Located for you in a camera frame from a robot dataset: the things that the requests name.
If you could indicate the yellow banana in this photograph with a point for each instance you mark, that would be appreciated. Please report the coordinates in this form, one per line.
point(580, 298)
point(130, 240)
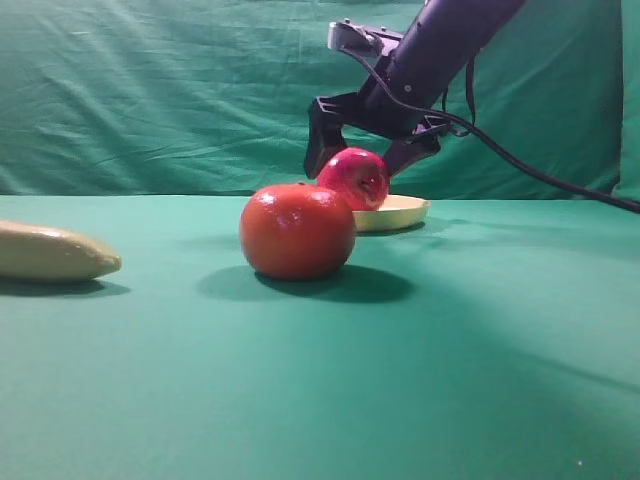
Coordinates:
point(51, 254)

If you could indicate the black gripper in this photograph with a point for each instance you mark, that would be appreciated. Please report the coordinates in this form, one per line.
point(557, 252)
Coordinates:
point(378, 108)

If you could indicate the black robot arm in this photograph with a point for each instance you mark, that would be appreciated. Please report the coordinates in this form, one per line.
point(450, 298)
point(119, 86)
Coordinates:
point(408, 73)

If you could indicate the yellow plate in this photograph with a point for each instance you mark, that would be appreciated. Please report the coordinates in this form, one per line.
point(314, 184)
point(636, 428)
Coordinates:
point(396, 213)

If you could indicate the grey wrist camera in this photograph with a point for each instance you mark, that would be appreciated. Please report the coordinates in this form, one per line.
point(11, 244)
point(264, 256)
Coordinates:
point(365, 40)

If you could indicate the orange tangerine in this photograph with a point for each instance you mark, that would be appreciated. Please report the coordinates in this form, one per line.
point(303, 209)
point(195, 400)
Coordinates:
point(296, 231)

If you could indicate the red apple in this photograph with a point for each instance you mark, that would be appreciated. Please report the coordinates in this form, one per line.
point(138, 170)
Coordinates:
point(359, 176)

